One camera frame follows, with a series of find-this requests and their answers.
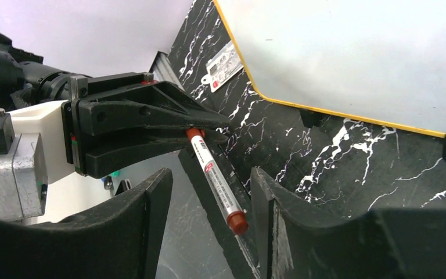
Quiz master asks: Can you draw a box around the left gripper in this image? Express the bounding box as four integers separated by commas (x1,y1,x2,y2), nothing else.
0,83,230,221

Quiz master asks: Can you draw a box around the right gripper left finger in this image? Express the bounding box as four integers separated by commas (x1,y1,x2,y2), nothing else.
0,168,173,278

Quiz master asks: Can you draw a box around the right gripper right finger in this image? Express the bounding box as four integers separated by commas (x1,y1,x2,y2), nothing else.
250,167,446,278

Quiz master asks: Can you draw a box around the white whiteboard marker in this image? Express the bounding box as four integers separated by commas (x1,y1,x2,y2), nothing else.
186,128,249,235

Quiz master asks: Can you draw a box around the yellow framed whiteboard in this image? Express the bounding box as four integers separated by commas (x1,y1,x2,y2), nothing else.
212,0,446,163

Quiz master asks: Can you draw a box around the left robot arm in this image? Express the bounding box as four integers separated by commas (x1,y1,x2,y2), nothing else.
0,33,229,221

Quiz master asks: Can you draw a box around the flat packaged ruler set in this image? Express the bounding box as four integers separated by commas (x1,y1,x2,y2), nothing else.
201,41,243,92

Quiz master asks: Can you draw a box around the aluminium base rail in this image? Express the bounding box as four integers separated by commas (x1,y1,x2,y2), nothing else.
149,52,184,91

